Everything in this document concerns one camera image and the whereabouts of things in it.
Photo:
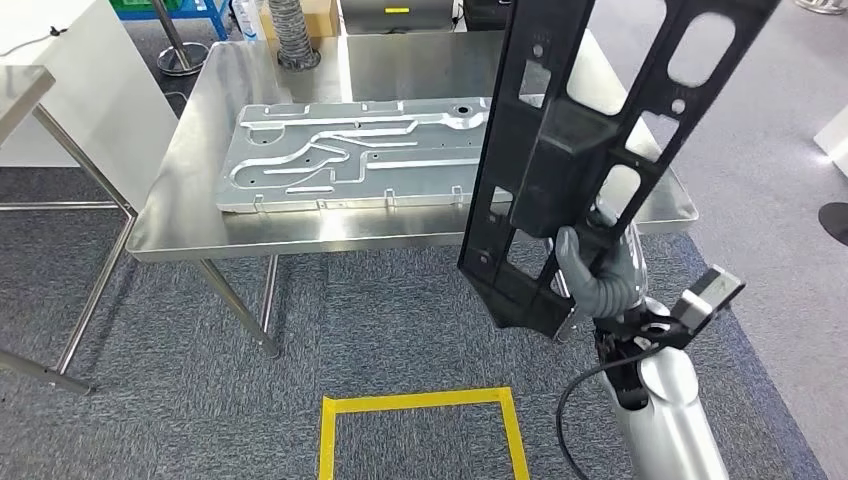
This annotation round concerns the steel table with stretcher bars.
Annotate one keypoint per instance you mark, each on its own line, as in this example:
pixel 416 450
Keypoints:
pixel 16 93

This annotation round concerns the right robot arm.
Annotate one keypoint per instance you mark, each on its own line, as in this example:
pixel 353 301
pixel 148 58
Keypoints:
pixel 669 424

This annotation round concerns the clear plastic bottle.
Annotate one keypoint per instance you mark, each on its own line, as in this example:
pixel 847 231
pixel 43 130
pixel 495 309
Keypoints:
pixel 246 20

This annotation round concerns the chrome stanchion post with base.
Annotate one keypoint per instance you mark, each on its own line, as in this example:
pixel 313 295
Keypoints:
pixel 182 61

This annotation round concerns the stamped silver metal plate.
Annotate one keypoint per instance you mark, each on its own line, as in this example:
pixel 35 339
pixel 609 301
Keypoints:
pixel 397 179

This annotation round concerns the stainless steel workbench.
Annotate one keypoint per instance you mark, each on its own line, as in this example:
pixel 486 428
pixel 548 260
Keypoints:
pixel 199 218

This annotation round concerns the silver round stanchion base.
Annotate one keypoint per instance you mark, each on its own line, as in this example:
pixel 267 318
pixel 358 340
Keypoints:
pixel 821 6

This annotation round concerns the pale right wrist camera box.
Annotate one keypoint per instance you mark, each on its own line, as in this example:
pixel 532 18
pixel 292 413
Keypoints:
pixel 709 295

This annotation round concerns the black stanchion post with base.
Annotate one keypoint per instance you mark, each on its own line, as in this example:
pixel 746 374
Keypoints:
pixel 836 225

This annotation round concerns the brown cardboard box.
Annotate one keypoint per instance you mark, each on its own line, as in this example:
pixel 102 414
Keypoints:
pixel 328 20

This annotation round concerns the green plastic crate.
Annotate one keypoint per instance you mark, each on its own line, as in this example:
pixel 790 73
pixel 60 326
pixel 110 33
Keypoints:
pixel 142 4

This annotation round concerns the black equipment box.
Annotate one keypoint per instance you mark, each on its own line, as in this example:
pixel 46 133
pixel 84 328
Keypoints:
pixel 487 16

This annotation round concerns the white cabinet with light strip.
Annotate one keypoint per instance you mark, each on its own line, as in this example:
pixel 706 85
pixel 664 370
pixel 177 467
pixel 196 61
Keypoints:
pixel 836 139

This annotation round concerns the black plastic mounting plate part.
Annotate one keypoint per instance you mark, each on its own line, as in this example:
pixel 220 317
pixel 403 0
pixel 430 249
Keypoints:
pixel 563 152

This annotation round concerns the dark grey machine housing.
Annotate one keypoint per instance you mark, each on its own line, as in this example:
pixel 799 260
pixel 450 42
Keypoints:
pixel 397 23

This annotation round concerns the blue steel shelf rack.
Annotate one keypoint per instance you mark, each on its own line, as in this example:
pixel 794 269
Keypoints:
pixel 213 20

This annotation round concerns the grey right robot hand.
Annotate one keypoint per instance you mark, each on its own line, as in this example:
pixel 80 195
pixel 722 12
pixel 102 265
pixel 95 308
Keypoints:
pixel 609 291

